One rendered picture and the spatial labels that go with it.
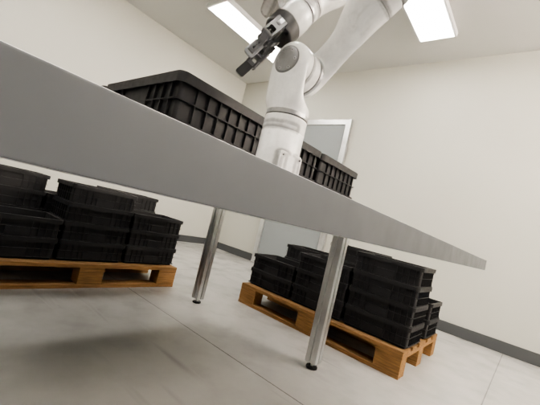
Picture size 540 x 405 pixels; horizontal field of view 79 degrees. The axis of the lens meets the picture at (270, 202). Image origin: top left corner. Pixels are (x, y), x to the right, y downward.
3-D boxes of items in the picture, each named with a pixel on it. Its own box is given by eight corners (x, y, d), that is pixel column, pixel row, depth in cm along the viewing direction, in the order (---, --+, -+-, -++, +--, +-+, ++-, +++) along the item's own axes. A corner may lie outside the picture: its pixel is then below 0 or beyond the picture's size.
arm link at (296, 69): (309, 33, 65) (290, 116, 64) (330, 59, 72) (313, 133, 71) (273, 41, 71) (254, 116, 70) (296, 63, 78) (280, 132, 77)
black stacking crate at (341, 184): (352, 202, 138) (358, 175, 138) (316, 186, 115) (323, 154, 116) (280, 190, 164) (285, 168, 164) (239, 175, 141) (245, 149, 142)
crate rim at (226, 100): (268, 128, 93) (270, 120, 93) (180, 79, 70) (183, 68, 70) (186, 128, 119) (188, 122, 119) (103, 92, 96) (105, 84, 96)
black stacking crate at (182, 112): (259, 161, 92) (269, 122, 93) (169, 122, 70) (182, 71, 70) (180, 154, 118) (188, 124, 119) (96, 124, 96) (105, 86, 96)
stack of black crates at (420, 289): (421, 343, 197) (436, 269, 199) (406, 351, 174) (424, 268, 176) (359, 318, 223) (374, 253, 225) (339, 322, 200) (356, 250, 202)
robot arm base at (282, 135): (297, 204, 69) (315, 126, 70) (264, 194, 63) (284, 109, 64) (270, 200, 76) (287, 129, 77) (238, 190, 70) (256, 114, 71)
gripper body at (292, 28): (307, 26, 71) (279, 51, 69) (292, 46, 79) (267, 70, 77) (283, -3, 70) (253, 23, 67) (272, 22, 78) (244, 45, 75)
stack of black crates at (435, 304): (436, 334, 228) (443, 302, 229) (425, 341, 205) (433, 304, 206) (380, 313, 254) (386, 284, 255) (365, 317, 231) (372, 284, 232)
